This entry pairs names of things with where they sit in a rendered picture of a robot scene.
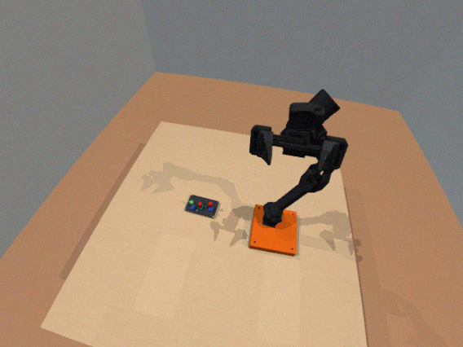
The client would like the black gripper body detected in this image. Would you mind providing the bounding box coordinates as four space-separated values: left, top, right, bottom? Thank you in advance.
249 125 348 169

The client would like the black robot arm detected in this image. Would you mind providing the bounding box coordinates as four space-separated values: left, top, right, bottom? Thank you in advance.
262 89 340 228

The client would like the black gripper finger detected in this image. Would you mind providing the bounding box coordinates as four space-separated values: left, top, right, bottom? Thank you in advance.
316 140 339 174
256 130 274 165

